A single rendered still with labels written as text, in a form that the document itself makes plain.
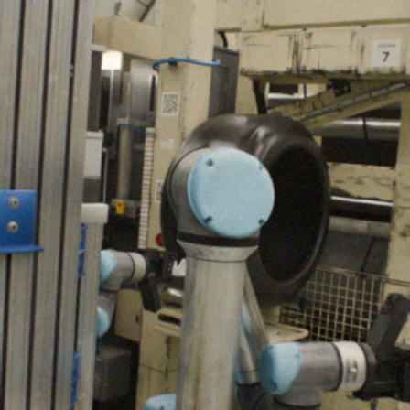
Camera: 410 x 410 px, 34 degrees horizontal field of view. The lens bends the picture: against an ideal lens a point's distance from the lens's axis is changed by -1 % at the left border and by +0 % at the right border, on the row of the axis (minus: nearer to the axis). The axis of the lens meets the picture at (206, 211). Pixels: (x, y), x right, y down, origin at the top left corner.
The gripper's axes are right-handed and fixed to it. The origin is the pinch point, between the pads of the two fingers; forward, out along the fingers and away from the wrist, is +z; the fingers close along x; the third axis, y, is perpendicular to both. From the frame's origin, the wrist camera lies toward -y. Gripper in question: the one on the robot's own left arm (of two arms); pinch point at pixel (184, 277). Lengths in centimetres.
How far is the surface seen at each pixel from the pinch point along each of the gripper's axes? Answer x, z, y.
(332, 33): -11, 42, 81
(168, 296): 20.0, 19.5, -8.8
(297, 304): -10.6, 47.3, -5.7
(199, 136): 9.1, 8.6, 40.5
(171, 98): 31, 20, 54
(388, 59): -31, 43, 73
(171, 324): 16.9, 19.1, -17.1
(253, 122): -4.8, 15.3, 46.7
